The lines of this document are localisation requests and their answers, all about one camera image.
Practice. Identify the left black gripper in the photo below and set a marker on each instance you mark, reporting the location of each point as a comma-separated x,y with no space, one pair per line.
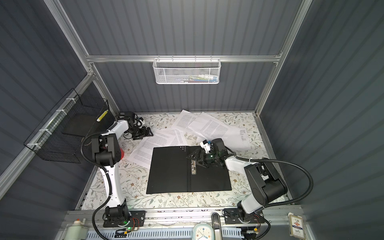
143,134

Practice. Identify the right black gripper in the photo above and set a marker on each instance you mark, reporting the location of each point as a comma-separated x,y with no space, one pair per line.
199,152

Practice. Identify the orange black file folder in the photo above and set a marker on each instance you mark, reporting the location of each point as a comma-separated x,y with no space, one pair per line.
172,172

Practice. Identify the printed paper sheet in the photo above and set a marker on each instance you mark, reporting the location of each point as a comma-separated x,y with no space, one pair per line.
179,137
142,154
183,121
210,128

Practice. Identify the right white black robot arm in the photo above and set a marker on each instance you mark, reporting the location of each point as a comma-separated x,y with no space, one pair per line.
264,180

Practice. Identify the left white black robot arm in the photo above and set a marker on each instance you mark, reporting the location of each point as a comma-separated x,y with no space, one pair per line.
106,152

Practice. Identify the red pencil cup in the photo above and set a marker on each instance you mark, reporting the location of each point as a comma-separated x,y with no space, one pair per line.
119,155

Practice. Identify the yellow marker in black basket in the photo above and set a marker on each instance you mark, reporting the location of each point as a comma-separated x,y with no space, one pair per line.
102,115

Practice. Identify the small white clock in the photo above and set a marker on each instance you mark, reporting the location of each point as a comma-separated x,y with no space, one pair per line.
203,231

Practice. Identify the white plastic bottle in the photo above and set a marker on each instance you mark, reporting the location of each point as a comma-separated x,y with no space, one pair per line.
77,231

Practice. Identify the card box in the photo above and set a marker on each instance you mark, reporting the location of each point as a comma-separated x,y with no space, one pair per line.
296,226

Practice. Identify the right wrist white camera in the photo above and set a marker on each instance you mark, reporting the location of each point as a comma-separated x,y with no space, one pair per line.
207,146

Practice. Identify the black handle tool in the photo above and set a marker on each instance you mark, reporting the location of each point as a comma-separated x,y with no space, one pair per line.
217,226

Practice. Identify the black wire mesh basket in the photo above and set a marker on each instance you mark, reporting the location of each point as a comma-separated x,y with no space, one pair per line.
59,139

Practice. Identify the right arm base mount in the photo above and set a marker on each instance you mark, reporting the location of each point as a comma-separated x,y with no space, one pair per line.
234,216

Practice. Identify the white wire mesh basket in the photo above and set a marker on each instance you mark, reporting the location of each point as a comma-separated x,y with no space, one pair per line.
185,72

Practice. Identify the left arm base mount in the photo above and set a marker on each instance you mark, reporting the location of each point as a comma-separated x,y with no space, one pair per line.
123,218

